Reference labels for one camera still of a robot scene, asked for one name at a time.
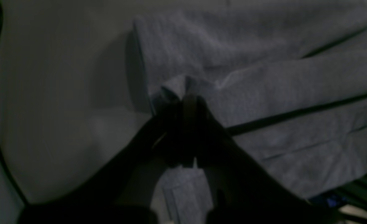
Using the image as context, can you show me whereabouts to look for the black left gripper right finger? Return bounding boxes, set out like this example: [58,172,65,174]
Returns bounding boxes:
[183,95,342,224]

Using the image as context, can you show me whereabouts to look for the grey T-shirt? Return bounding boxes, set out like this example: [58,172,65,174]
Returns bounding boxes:
[133,0,367,224]

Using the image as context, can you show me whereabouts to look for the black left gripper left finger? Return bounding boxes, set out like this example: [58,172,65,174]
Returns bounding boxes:
[18,102,182,224]

